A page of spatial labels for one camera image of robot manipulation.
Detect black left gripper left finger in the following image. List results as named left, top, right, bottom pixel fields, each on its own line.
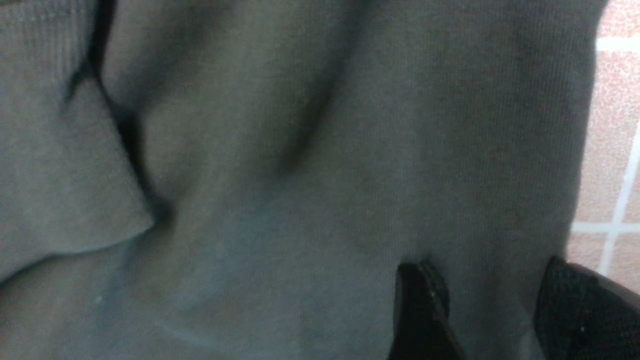
left=388, top=260, right=466, bottom=360

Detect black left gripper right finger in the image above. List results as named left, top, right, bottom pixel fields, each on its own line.
left=534, top=257, right=640, bottom=360

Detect dark gray long-sleeved shirt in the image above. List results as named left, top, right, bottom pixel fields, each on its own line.
left=1, top=0, right=607, bottom=360

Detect pink checkered tablecloth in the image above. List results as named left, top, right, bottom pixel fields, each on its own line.
left=567, top=0, right=640, bottom=292

